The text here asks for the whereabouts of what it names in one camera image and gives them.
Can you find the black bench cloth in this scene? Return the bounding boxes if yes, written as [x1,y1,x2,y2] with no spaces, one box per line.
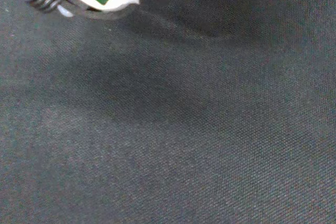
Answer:
[0,0,336,224]

